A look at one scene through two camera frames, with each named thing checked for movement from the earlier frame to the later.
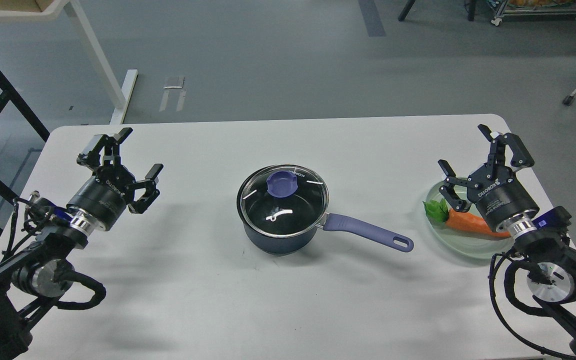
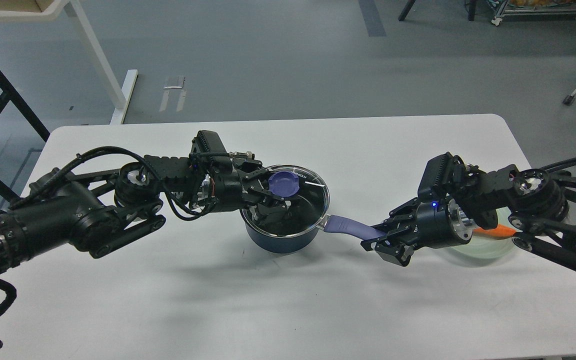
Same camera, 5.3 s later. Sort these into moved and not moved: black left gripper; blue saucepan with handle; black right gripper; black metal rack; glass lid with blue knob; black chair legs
Moved: black right gripper; black left gripper
Not moved: black chair legs; blue saucepan with handle; black metal rack; glass lid with blue knob
